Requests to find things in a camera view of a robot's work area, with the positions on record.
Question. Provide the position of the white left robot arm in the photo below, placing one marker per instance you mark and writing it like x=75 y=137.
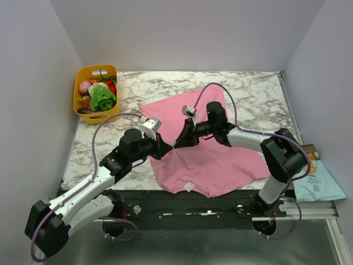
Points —
x=50 y=224

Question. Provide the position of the purple toy onion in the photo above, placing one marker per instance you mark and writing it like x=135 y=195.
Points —
x=84 y=88

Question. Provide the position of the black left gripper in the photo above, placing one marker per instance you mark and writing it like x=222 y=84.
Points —
x=162 y=148

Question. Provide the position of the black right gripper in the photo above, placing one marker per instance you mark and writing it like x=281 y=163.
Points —
x=193 y=132

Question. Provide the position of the yellow plastic basket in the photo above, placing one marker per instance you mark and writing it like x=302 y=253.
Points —
x=102 y=73

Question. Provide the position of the red toy pepper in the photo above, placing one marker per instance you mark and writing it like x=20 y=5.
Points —
x=112 y=86

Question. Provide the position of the green toy lettuce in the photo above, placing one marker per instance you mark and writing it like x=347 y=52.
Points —
x=101 y=99

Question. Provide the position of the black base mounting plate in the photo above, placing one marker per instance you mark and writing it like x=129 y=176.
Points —
x=160 y=210

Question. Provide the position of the purple toy eggplant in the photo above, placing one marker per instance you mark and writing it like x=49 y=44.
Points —
x=85 y=111

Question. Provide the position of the blue snack bag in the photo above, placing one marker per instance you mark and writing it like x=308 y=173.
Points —
x=318 y=185

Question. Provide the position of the aluminium frame rail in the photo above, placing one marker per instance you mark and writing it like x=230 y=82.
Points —
x=310 y=211

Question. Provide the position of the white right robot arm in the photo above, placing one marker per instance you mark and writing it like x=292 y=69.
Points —
x=283 y=155

